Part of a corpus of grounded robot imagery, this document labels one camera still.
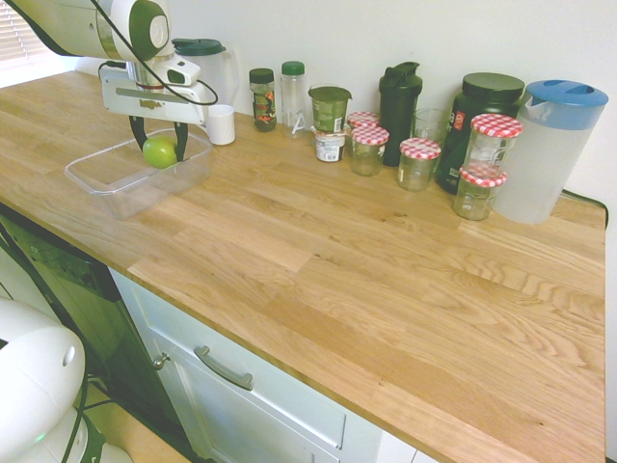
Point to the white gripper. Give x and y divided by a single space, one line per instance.
154 103

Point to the green apple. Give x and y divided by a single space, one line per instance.
159 153

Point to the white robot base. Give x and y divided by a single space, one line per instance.
29 371

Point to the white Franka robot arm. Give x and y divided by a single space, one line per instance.
67 29

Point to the clear plastic container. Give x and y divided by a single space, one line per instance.
120 193

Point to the white plastic cup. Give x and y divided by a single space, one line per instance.
222 125

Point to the clear pitcher green lid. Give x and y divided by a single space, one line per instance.
219 72

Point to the spice jar dark lid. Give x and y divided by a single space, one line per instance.
263 101

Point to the clear bottle green cap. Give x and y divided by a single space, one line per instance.
294 101

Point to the small white labelled pot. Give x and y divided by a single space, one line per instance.
330 144

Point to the window blind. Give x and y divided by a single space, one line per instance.
19 38

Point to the green yogurt cup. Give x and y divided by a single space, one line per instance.
330 108

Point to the dark dishwasher front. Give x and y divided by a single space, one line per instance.
72 289

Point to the glass jar red checked lid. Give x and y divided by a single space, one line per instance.
368 152
474 200
362 118
417 166

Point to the silver cabinet knob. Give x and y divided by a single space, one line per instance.
161 362

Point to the black shaker bottle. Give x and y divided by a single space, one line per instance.
397 116

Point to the clear drinking glass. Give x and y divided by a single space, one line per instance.
430 124

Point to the large black supplement tub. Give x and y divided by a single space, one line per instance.
482 94

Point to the tall jar red checked lid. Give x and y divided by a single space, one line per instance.
491 144

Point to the frosted pitcher blue lid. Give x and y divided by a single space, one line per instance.
544 154

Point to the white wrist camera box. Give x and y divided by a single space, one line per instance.
182 73

